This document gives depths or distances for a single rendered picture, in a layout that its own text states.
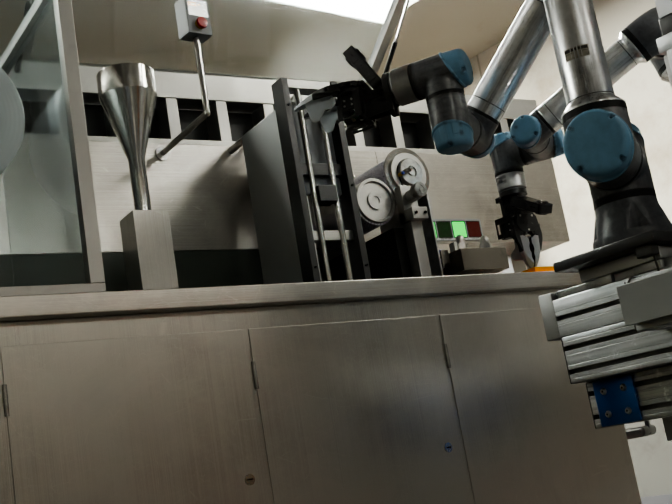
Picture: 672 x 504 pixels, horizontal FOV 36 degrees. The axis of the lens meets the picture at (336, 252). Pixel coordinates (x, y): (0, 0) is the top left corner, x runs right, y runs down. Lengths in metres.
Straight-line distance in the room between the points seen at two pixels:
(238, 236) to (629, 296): 1.34
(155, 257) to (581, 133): 1.05
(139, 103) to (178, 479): 0.96
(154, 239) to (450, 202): 1.18
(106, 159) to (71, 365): 0.93
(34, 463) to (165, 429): 0.25
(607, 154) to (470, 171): 1.57
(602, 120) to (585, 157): 0.07
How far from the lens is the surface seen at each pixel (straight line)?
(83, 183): 2.08
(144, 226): 2.42
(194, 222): 2.78
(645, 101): 5.96
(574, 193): 6.18
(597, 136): 1.84
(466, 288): 2.39
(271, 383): 2.09
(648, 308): 1.77
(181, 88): 2.92
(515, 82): 2.10
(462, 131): 1.96
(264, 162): 2.71
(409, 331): 2.30
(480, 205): 3.35
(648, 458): 5.96
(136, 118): 2.51
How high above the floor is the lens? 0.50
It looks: 12 degrees up
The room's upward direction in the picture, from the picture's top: 10 degrees counter-clockwise
